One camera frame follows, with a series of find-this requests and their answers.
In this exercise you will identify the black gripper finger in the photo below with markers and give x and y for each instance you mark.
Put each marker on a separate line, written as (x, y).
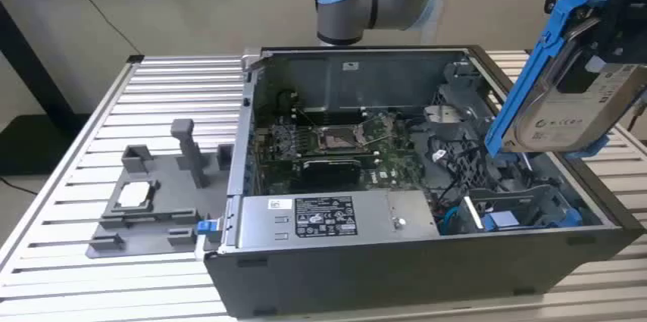
(580, 79)

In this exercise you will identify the hard disk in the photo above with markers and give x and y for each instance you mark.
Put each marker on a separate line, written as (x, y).
(551, 125)

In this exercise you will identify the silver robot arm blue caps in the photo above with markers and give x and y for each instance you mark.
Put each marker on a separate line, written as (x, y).
(348, 7)

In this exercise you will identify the grey disk bay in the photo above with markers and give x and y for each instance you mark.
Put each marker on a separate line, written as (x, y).
(526, 201)

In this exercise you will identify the green motherboard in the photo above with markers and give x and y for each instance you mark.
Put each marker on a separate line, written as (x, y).
(394, 170)

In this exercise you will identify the white sticker on case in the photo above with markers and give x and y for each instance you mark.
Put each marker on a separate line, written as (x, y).
(351, 66)

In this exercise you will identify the black RAM slots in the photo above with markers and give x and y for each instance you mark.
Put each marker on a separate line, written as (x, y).
(328, 115)

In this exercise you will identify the CPU socket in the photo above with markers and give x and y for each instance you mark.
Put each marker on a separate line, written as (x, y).
(336, 140)

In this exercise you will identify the thin metal locking lever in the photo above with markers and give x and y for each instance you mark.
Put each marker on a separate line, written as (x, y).
(307, 118)

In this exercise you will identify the black graphics card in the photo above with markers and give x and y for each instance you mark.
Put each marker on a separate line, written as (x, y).
(328, 170)

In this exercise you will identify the silver power supply with label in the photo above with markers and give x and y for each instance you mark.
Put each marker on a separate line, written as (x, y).
(334, 219)

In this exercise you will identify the black open PC case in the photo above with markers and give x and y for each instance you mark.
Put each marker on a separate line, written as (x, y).
(404, 272)

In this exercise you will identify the blue case latch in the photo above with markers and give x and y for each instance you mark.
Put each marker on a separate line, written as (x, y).
(203, 227)

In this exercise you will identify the grey parts rack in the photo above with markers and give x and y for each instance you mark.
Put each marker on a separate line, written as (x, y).
(167, 201)

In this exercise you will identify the black table corner cap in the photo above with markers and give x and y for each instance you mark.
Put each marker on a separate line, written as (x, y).
(135, 59)

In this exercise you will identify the silver CPU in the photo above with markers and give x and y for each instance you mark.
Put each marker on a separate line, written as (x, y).
(135, 194)

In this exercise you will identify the black desk stand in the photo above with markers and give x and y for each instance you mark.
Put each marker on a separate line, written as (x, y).
(35, 72)

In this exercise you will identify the silver metal bracket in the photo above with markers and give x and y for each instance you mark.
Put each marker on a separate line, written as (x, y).
(440, 114)

